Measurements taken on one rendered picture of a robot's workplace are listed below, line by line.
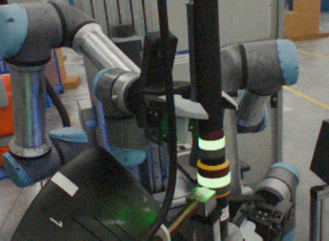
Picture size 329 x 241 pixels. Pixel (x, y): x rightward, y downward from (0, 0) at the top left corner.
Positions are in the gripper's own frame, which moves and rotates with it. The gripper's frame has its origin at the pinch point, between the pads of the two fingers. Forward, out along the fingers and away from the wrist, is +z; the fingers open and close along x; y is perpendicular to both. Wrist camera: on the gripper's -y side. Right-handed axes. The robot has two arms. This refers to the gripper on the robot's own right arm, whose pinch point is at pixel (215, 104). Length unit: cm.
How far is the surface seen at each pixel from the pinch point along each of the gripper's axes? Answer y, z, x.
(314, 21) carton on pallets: 94, -758, -1019
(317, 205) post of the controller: 49, -27, -57
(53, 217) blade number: 8.4, -2.6, 21.1
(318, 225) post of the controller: 56, -27, -58
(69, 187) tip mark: 7.3, -5.9, 18.1
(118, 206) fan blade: 11.4, -4.6, 12.9
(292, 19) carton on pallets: 77, -789, -951
